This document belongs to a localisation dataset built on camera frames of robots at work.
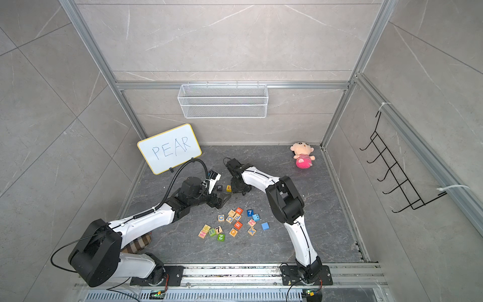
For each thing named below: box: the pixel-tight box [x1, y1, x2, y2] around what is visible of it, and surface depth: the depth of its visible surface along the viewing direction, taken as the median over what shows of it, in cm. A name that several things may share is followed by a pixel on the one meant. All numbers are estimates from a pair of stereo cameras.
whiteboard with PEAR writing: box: [137, 123, 203, 175], surface depth 105 cm
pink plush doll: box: [289, 141, 316, 170], surface depth 112 cm
